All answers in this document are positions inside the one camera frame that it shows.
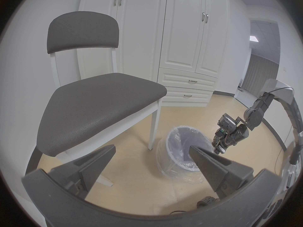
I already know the white wardrobe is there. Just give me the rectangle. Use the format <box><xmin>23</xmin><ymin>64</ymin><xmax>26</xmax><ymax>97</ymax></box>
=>
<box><xmin>78</xmin><ymin>0</ymin><xmax>230</xmax><ymax>107</ymax></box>

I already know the clear plastic bag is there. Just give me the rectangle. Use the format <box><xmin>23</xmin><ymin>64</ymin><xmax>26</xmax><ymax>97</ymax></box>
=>
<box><xmin>156</xmin><ymin>125</ymin><xmax>213</xmax><ymax>184</ymax></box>

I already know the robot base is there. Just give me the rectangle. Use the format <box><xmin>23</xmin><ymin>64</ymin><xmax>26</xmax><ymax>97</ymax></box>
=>
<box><xmin>196</xmin><ymin>165</ymin><xmax>303</xmax><ymax>223</ymax></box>

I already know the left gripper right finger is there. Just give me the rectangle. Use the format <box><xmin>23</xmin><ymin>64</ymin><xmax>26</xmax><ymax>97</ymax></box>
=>
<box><xmin>189</xmin><ymin>145</ymin><xmax>255</xmax><ymax>199</ymax></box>

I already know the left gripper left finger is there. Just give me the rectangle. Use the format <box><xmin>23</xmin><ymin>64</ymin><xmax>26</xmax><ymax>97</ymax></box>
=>
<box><xmin>48</xmin><ymin>144</ymin><xmax>116</xmax><ymax>199</ymax></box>

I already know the white trash bin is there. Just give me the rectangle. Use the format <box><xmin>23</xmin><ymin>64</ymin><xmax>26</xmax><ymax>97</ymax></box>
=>
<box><xmin>166</xmin><ymin>127</ymin><xmax>210</xmax><ymax>172</ymax></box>

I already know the grey padded white chair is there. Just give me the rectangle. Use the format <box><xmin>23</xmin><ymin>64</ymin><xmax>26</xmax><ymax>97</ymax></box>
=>
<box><xmin>37</xmin><ymin>11</ymin><xmax>167</xmax><ymax>187</ymax></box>

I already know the grey curtain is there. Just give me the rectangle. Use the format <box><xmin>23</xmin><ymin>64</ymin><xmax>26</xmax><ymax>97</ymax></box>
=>
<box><xmin>241</xmin><ymin>53</ymin><xmax>280</xmax><ymax>97</ymax></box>

